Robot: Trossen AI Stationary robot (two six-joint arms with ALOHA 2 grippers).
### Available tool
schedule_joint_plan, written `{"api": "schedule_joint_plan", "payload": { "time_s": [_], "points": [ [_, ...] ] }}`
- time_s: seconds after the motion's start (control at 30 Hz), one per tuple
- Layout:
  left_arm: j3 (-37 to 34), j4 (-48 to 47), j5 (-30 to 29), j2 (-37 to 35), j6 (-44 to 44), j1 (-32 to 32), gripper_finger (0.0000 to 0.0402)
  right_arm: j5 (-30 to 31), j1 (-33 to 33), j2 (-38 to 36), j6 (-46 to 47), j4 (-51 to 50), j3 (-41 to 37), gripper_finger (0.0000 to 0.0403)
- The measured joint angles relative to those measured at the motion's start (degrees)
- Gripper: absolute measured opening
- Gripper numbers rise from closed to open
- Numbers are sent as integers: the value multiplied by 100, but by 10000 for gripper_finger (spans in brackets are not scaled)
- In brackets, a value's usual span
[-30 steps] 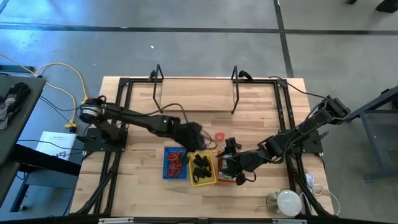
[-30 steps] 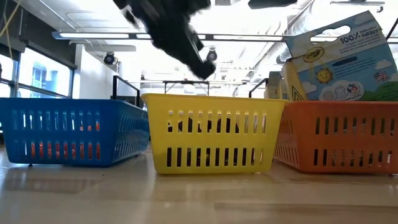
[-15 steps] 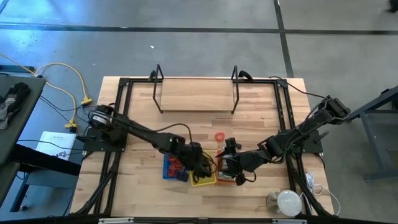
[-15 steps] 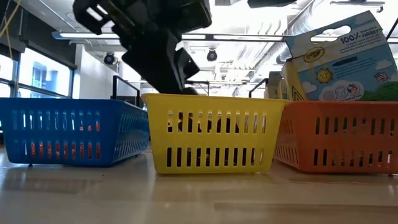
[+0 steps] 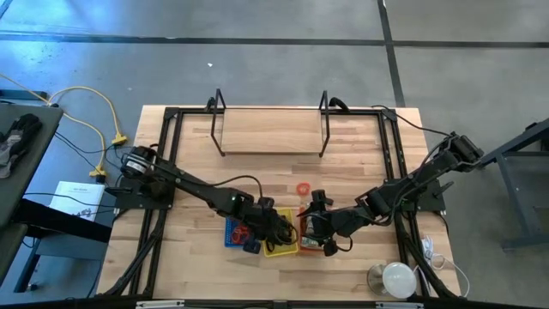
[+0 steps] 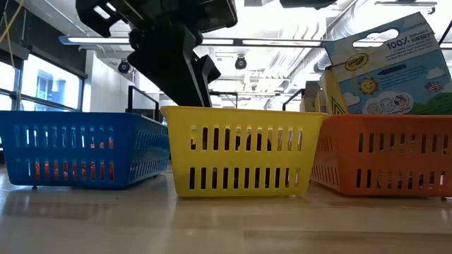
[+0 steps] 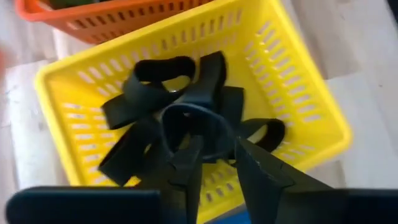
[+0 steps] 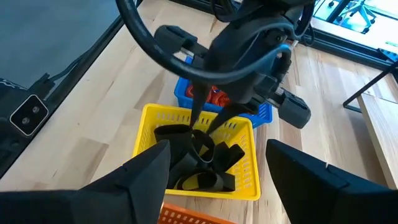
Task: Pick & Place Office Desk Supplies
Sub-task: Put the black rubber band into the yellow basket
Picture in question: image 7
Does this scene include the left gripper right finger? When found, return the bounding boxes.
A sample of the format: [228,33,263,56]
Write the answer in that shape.
[235,139,330,224]

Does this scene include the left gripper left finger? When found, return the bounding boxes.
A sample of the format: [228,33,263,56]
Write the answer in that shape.
[161,136,205,224]

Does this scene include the blue plastic basket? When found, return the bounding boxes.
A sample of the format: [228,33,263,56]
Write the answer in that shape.
[211,210,253,224]

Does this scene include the yellow plastic basket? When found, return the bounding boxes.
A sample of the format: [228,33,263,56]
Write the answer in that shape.
[34,0,354,224]

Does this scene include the orange plastic basket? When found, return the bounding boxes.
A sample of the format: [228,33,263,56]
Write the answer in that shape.
[14,0,215,44]

